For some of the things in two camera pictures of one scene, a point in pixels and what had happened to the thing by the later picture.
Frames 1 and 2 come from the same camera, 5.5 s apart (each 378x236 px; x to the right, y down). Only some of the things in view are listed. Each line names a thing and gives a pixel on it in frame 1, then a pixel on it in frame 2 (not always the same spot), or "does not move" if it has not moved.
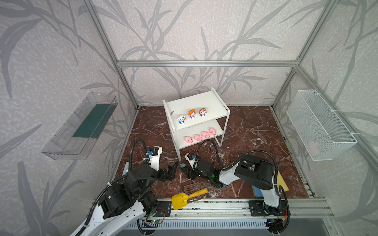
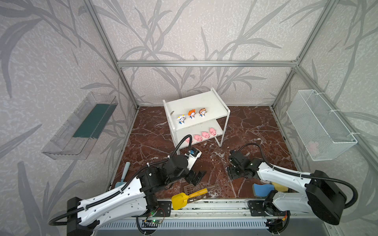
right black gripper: (192, 170) -> (233, 170)
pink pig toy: (205, 134) does not move
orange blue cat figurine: (192, 113) does not move
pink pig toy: (212, 131) does not move
